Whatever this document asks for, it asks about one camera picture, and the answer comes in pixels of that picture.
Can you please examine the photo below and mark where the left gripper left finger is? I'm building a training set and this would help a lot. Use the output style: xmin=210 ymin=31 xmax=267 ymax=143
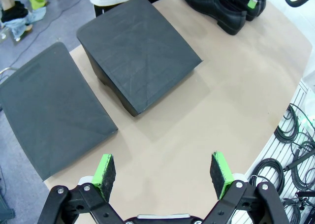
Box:
xmin=36 ymin=154 xmax=124 ymax=224

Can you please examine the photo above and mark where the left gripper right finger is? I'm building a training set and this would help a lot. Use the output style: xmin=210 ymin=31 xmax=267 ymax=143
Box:
xmin=204 ymin=151 xmax=292 ymax=224

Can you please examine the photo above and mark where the black leather loafer shoe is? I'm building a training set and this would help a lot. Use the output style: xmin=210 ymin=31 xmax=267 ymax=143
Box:
xmin=181 ymin=0 xmax=248 ymax=35
xmin=204 ymin=0 xmax=268 ymax=22

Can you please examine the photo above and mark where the black slanted shoe stand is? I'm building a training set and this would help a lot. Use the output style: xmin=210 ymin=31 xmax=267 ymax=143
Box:
xmin=0 ymin=42 xmax=119 ymax=182
xmin=76 ymin=0 xmax=203 ymax=118

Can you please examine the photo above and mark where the white slatted panel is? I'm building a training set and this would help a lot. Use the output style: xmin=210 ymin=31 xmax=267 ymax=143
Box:
xmin=246 ymin=78 xmax=315 ymax=224

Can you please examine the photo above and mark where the blue jeans pile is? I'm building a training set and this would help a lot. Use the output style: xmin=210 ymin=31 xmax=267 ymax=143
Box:
xmin=1 ymin=6 xmax=47 ymax=41

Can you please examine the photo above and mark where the black coiled cable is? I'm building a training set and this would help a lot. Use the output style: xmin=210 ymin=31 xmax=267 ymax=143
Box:
xmin=251 ymin=159 xmax=286 ymax=197
xmin=283 ymin=132 xmax=315 ymax=185
xmin=274 ymin=103 xmax=300 ymax=144
xmin=282 ymin=198 xmax=302 ymax=224

